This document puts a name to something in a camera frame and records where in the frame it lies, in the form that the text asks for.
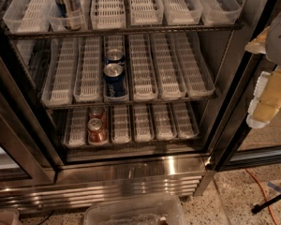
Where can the bottom shelf tray five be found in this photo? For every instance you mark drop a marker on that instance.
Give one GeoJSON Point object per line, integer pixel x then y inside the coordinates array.
{"type": "Point", "coordinates": [164, 126]}

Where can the front blue pepsi can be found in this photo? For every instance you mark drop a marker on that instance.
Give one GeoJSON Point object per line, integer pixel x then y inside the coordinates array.
{"type": "Point", "coordinates": [114, 77]}

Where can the middle shelf tray five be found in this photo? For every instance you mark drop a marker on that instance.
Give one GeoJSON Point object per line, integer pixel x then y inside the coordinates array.
{"type": "Point", "coordinates": [170, 80]}

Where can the top shelf tray five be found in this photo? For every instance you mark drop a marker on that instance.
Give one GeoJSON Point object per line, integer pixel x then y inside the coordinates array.
{"type": "Point", "coordinates": [182, 12]}

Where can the red soda can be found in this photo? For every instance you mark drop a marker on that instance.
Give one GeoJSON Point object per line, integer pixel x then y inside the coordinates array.
{"type": "Point", "coordinates": [98, 112]}
{"type": "Point", "coordinates": [96, 131]}

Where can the top shelf tray one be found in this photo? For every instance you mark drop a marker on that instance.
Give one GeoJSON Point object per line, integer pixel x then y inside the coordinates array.
{"type": "Point", "coordinates": [28, 16]}

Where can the rear blue pepsi can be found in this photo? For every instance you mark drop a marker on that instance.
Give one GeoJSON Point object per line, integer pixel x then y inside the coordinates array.
{"type": "Point", "coordinates": [115, 56]}

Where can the middle shelf tray six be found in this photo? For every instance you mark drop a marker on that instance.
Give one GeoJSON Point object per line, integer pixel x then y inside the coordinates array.
{"type": "Point", "coordinates": [197, 77]}

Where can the bottom shelf tray one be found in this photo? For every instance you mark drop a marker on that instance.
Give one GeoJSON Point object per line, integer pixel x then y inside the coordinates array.
{"type": "Point", "coordinates": [75, 132]}

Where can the shelf tray three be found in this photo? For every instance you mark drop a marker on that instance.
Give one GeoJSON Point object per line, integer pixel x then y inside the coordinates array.
{"type": "Point", "coordinates": [115, 42]}
{"type": "Point", "coordinates": [108, 14]}
{"type": "Point", "coordinates": [120, 124]}

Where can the middle shelf tray two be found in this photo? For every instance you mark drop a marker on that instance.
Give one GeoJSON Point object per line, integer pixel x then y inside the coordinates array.
{"type": "Point", "coordinates": [88, 77]}

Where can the top shelf tray three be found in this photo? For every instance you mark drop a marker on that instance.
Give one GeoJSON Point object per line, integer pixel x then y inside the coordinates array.
{"type": "Point", "coordinates": [108, 14]}

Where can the bottom shelf tray two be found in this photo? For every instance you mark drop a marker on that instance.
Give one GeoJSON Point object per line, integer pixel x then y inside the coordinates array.
{"type": "Point", "coordinates": [97, 126]}

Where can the shelf tray four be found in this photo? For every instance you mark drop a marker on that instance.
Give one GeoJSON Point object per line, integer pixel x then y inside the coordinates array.
{"type": "Point", "coordinates": [143, 123]}
{"type": "Point", "coordinates": [142, 68]}
{"type": "Point", "coordinates": [146, 12]}

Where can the shelf tray one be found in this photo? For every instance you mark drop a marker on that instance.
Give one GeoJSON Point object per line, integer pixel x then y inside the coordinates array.
{"type": "Point", "coordinates": [75, 132]}
{"type": "Point", "coordinates": [59, 84]}
{"type": "Point", "coordinates": [28, 16]}

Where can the bottom shelf tray three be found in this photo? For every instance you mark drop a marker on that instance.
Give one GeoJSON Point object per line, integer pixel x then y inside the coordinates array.
{"type": "Point", "coordinates": [120, 124]}

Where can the top shelf tray six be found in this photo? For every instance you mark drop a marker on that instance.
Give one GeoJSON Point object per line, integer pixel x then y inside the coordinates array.
{"type": "Point", "coordinates": [218, 12]}

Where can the middle shelf tray four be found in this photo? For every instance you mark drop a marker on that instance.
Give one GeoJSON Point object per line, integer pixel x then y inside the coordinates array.
{"type": "Point", "coordinates": [142, 68]}

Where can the bottom shelf tray four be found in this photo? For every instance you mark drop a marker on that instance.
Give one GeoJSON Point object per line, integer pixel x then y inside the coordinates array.
{"type": "Point", "coordinates": [143, 123]}

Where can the top shelf tray four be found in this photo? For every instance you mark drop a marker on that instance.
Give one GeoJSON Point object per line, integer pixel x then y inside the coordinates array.
{"type": "Point", "coordinates": [146, 12]}

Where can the middle shelf tray three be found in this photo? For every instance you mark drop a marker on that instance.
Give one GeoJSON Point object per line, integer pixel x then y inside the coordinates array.
{"type": "Point", "coordinates": [115, 42]}

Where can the clear plastic bin on floor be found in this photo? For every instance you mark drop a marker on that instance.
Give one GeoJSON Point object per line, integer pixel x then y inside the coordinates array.
{"type": "Point", "coordinates": [142, 210]}

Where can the bottom shelf tray six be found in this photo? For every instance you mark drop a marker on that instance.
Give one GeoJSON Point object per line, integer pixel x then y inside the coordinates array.
{"type": "Point", "coordinates": [185, 122]}

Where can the stainless steel fridge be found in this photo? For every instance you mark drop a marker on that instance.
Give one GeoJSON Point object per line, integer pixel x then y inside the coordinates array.
{"type": "Point", "coordinates": [103, 100]}

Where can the front red soda can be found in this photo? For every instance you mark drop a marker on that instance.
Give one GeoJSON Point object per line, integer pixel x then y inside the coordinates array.
{"type": "Point", "coordinates": [96, 131]}

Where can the shelf tray five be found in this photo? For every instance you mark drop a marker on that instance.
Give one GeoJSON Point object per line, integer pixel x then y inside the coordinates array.
{"type": "Point", "coordinates": [170, 80]}
{"type": "Point", "coordinates": [182, 12]}
{"type": "Point", "coordinates": [164, 126]}

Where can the rear red soda can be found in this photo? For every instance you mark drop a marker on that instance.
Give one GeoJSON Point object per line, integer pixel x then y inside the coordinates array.
{"type": "Point", "coordinates": [98, 112]}

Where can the small clear container corner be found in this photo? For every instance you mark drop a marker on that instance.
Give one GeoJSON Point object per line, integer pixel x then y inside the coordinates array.
{"type": "Point", "coordinates": [9, 217]}

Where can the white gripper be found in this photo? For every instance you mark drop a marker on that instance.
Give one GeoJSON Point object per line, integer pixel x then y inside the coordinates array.
{"type": "Point", "coordinates": [279, 41]}

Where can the middle shelf tray one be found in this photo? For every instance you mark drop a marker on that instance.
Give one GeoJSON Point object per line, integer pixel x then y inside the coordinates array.
{"type": "Point", "coordinates": [59, 84]}

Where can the blue pepsi can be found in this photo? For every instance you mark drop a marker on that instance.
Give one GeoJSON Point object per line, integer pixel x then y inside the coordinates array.
{"type": "Point", "coordinates": [115, 56]}
{"type": "Point", "coordinates": [114, 77]}

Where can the black stand leg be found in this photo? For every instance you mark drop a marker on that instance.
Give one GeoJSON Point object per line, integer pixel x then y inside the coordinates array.
{"type": "Point", "coordinates": [258, 207]}

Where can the shelf tray six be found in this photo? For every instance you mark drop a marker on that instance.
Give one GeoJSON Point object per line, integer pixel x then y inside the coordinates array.
{"type": "Point", "coordinates": [218, 12]}
{"type": "Point", "coordinates": [185, 122]}
{"type": "Point", "coordinates": [197, 77]}

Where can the open fridge glass door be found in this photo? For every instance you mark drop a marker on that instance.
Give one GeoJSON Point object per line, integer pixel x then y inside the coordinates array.
{"type": "Point", "coordinates": [227, 117]}

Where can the silver blue redbull can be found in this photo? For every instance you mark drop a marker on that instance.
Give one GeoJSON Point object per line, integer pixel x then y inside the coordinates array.
{"type": "Point", "coordinates": [69, 14]}

